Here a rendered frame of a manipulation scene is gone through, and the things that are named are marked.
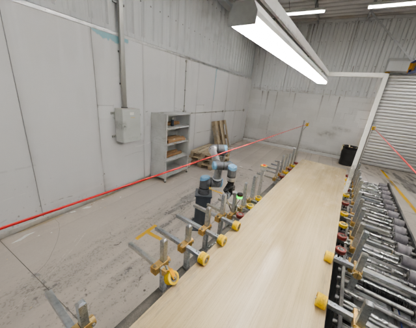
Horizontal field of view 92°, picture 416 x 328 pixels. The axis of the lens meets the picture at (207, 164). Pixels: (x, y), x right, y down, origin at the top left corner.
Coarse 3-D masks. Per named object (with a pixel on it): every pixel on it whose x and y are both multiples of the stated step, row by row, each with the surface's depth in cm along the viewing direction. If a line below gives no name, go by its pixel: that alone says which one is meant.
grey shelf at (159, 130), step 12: (156, 120) 434; (168, 120) 490; (180, 120) 510; (156, 132) 442; (168, 132) 500; (180, 132) 519; (156, 144) 451; (168, 144) 444; (180, 144) 529; (156, 156) 460; (180, 156) 497; (156, 168) 469; (168, 168) 518; (180, 168) 526
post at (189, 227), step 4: (188, 224) 151; (188, 228) 148; (188, 232) 149; (188, 236) 150; (188, 240) 151; (184, 252) 156; (188, 252) 155; (184, 256) 158; (188, 256) 157; (184, 260) 159; (188, 260) 159; (184, 264) 160; (188, 264) 161
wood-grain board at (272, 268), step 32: (288, 192) 268; (320, 192) 277; (256, 224) 193; (288, 224) 198; (320, 224) 203; (224, 256) 150; (256, 256) 153; (288, 256) 157; (320, 256) 160; (192, 288) 124; (224, 288) 126; (256, 288) 128; (288, 288) 130; (320, 288) 132; (160, 320) 105; (192, 320) 106; (224, 320) 108; (256, 320) 109; (288, 320) 111; (320, 320) 113
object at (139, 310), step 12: (276, 180) 356; (264, 192) 307; (228, 228) 215; (216, 240) 196; (192, 264) 166; (180, 276) 154; (168, 288) 144; (144, 300) 134; (156, 300) 135; (132, 312) 126; (144, 312) 127; (120, 324) 119; (132, 324) 120
